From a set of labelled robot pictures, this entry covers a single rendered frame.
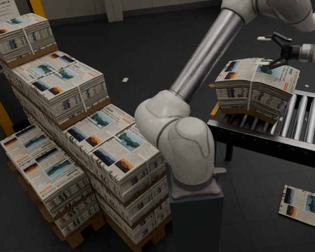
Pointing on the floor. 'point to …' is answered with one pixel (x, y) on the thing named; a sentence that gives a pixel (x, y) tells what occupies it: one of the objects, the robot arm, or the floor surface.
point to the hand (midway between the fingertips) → (258, 50)
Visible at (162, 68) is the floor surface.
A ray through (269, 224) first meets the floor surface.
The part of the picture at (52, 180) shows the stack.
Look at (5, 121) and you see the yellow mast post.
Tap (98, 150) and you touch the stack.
